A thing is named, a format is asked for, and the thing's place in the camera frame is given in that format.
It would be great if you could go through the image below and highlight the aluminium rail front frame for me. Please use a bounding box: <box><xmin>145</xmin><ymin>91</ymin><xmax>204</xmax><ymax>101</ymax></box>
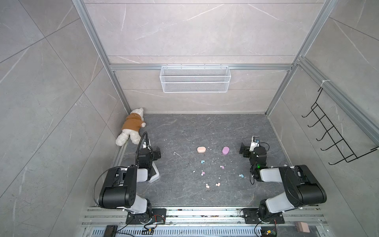
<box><xmin>74</xmin><ymin>206</ymin><xmax>333</xmax><ymax>237</ymax></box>

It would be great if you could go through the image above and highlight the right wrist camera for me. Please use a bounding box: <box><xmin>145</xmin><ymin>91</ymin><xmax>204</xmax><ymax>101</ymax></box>
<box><xmin>249</xmin><ymin>136</ymin><xmax>260</xmax><ymax>152</ymax></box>

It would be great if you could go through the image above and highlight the purple earbud charging case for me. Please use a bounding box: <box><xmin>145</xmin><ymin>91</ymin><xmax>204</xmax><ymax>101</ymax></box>
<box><xmin>222</xmin><ymin>146</ymin><xmax>230</xmax><ymax>155</ymax></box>

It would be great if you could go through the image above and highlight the black wire hook rack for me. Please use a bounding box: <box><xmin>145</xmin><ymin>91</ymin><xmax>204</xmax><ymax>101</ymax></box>
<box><xmin>302</xmin><ymin>87</ymin><xmax>379</xmax><ymax>166</ymax></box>

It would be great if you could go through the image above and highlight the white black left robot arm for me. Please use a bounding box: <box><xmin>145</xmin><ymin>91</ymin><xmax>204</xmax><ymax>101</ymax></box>
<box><xmin>92</xmin><ymin>131</ymin><xmax>161</xmax><ymax>218</ymax></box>

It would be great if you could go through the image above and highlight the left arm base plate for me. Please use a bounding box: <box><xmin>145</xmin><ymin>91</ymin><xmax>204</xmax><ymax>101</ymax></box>
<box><xmin>125</xmin><ymin>208</ymin><xmax>167</xmax><ymax>225</ymax></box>

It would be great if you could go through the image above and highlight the pink earbud charging case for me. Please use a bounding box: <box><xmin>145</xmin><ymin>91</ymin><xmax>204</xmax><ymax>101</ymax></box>
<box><xmin>197</xmin><ymin>146</ymin><xmax>206</xmax><ymax>154</ymax></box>

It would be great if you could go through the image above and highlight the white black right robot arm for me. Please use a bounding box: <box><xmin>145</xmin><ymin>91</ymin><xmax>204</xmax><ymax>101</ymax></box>
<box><xmin>239</xmin><ymin>142</ymin><xmax>327</xmax><ymax>221</ymax></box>

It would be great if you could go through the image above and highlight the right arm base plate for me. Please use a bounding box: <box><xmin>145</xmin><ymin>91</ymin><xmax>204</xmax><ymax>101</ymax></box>
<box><xmin>239</xmin><ymin>208</ymin><xmax>285</xmax><ymax>224</ymax></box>

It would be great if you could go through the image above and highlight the white wire mesh basket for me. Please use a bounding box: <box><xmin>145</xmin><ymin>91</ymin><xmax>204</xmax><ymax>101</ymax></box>
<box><xmin>159</xmin><ymin>65</ymin><xmax>232</xmax><ymax>93</ymax></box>

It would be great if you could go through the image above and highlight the pink eraser block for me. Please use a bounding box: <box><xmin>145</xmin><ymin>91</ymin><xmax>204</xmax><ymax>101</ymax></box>
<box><xmin>295</xmin><ymin>222</ymin><xmax>310</xmax><ymax>233</ymax></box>

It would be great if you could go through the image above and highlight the white teddy bear brown hoodie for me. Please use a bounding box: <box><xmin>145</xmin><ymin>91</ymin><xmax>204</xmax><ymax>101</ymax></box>
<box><xmin>115</xmin><ymin>108</ymin><xmax>147</xmax><ymax>147</ymax></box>

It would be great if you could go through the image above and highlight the white digital scale device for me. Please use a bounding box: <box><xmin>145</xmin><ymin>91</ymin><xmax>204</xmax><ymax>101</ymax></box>
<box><xmin>148</xmin><ymin>162</ymin><xmax>160</xmax><ymax>183</ymax></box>

